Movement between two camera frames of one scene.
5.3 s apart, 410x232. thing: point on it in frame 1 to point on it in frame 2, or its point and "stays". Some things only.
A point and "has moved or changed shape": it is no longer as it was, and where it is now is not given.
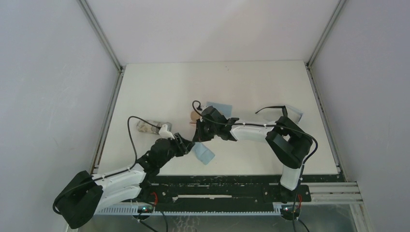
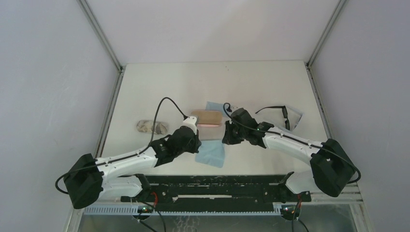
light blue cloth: x=202 y=153 has moved or changed shape
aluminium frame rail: x=120 y=69 stays
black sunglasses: x=283 y=107 stays
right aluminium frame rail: x=308 y=65 stays
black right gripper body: x=198 y=130 to x=228 y=133
